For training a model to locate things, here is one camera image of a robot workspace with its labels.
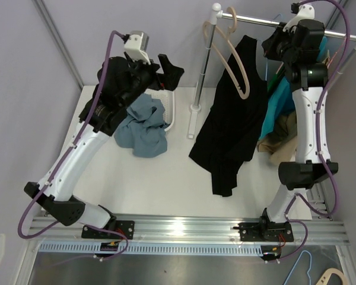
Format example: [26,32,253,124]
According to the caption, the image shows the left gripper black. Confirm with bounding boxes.
[119,54,183,110]

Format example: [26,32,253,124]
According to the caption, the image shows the light blue wire hanger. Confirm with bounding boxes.
[265,13,283,81]

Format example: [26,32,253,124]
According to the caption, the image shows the green t shirt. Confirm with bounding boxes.
[268,67,285,94]

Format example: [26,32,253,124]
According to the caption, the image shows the teal t shirt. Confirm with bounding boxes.
[259,35,330,140]

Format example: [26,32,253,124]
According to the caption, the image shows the grey-blue t shirt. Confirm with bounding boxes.
[114,93,168,159]

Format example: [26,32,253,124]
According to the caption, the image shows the beige wooden hanger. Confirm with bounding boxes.
[203,6,250,100]

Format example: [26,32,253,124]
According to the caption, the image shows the black t shirt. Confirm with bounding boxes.
[189,35,269,197]

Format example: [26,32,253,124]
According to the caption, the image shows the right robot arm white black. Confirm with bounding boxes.
[236,19,338,242]

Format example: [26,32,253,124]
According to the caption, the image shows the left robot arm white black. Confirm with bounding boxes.
[24,54,185,238]

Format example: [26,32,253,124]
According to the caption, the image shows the beige t shirt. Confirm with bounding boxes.
[256,50,332,166]

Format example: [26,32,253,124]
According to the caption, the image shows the wooden hanger on floor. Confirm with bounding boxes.
[316,267,349,285]

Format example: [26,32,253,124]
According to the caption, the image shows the white plastic laundry basket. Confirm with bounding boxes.
[146,89,176,132]

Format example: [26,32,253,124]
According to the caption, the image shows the metal clothes rack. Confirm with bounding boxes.
[187,1,356,140]

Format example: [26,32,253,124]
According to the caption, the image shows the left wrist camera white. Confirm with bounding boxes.
[124,31,151,65]

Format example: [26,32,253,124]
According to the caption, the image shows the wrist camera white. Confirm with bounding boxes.
[282,3,315,32]
[124,31,151,65]

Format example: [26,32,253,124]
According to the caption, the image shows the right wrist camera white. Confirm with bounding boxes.
[282,3,315,32]

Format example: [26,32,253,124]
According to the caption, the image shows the pink wire hanger beige shirt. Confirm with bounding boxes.
[327,37,347,76]

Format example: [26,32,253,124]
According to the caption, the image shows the aluminium mounting rail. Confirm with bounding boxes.
[28,214,350,245]

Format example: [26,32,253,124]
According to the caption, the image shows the white slotted cable duct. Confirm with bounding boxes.
[39,241,263,257]

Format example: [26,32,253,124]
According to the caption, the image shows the blue wire hanger on floor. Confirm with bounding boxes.
[283,250,313,285]

